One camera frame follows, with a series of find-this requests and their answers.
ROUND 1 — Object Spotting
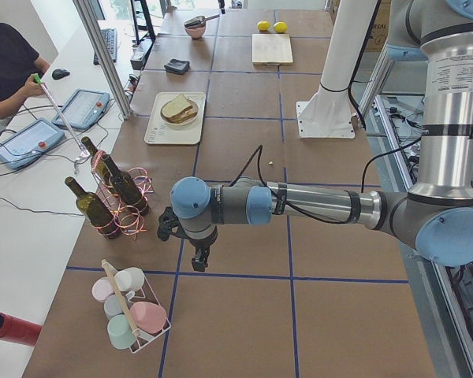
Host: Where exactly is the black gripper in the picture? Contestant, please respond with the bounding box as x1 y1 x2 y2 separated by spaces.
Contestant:
157 206 217 272

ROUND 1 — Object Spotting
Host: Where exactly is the white round plate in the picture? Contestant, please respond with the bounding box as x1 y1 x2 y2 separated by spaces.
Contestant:
160 99 199 126

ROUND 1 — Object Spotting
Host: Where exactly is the bread slice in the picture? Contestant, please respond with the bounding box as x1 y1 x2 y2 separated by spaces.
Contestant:
161 94 192 120
163 103 198 124

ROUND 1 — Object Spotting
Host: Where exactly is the cream bear tray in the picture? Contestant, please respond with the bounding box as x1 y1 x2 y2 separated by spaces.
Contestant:
143 92 206 145

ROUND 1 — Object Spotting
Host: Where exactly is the white cup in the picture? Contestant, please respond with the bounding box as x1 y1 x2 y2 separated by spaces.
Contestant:
114 267 145 291

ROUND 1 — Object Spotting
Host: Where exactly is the grey cup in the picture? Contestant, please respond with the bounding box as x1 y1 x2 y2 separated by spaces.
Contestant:
103 295 124 320

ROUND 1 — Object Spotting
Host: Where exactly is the dark wine bottle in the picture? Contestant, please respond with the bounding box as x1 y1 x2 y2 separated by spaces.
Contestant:
102 154 150 216
81 136 111 187
65 176 121 239

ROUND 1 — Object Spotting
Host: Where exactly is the light pink cup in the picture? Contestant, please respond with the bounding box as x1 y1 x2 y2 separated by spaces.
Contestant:
91 277 114 303

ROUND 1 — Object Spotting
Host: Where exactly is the mint green cup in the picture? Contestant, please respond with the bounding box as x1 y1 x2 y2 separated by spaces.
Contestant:
107 314 136 350

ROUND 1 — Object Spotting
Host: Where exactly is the teach pendant tablet far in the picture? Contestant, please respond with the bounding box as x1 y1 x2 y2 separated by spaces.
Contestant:
60 89 110 131

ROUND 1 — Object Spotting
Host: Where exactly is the teach pendant tablet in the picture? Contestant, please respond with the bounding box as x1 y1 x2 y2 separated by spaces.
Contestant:
0 118 65 170
60 89 110 131

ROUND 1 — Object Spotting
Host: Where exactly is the grey folded cloth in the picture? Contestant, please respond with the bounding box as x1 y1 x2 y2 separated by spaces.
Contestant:
164 58 190 75

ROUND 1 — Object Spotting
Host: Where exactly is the teach pendant tablet near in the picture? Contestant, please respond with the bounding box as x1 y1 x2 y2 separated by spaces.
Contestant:
0 118 65 170

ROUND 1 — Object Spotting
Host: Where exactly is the red cylinder bottle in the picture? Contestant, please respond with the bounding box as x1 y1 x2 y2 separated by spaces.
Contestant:
0 313 42 347

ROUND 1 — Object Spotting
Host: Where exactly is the wooden cutting board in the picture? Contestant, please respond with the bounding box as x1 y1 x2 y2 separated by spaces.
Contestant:
251 34 293 65

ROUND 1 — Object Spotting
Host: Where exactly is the pink bowl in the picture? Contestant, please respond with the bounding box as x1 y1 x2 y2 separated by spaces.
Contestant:
184 24 206 39

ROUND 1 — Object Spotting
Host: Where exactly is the black computer mouse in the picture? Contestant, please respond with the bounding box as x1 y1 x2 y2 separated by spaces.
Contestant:
51 69 70 80

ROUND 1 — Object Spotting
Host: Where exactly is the metal scoop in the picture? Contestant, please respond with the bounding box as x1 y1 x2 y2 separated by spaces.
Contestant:
184 14 220 28

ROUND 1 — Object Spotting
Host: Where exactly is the yellow lemon further right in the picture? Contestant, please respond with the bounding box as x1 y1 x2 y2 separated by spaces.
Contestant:
257 20 270 32

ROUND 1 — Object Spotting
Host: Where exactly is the black keyboard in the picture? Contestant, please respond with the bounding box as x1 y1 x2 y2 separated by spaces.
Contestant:
100 28 118 63

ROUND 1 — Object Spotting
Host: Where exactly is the yellow lemon near board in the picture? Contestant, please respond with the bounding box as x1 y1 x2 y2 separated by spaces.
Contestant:
273 21 288 34

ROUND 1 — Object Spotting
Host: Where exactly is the person in black shirt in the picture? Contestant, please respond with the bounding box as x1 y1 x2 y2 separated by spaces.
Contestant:
0 23 50 120

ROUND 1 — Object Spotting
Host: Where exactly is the white wire cup rack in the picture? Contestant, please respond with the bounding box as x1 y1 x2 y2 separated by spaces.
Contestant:
92 260 171 354

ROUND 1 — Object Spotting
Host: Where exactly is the copper wire bottle rack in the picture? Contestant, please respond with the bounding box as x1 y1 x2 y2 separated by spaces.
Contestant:
95 167 151 239

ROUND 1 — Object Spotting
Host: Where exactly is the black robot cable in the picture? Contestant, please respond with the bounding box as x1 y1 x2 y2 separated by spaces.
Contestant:
228 144 356 225

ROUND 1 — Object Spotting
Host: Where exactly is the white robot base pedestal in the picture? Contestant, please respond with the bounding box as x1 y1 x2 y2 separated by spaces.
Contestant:
296 0 379 139

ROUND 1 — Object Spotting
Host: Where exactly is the aluminium frame post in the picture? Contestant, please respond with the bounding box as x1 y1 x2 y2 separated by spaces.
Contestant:
73 0 132 120

